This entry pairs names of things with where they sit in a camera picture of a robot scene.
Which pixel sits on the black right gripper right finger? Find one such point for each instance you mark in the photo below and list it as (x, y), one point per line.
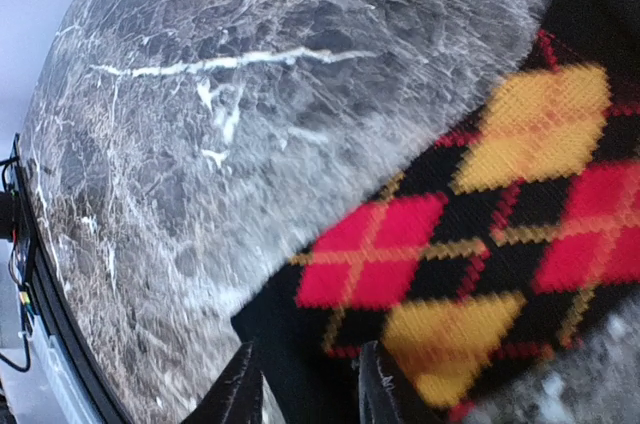
(385, 395)

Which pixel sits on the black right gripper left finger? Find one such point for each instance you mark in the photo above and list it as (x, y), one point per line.
(236, 397)

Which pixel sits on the black argyle orange red sock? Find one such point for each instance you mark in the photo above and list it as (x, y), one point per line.
(497, 247)

